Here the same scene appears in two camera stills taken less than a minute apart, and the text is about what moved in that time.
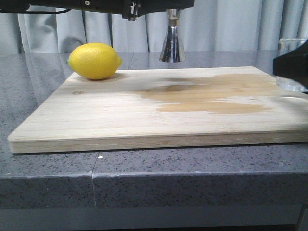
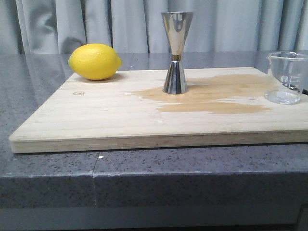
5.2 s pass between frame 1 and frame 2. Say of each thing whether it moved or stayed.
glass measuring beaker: moved
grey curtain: stayed
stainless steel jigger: moved
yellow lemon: stayed
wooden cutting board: stayed
